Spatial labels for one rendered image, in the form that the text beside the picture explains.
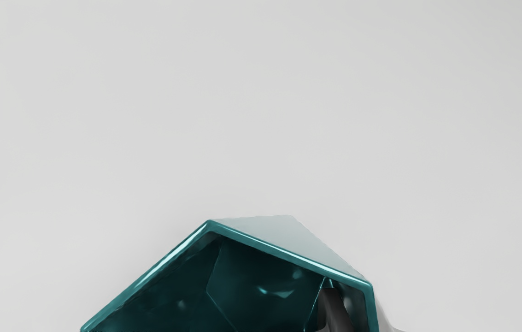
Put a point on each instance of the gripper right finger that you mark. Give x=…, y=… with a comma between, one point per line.
x=387, y=325

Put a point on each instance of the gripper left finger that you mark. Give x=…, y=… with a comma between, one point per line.
x=332, y=316

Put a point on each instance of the teal faceted mug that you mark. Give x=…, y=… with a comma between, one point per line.
x=242, y=286

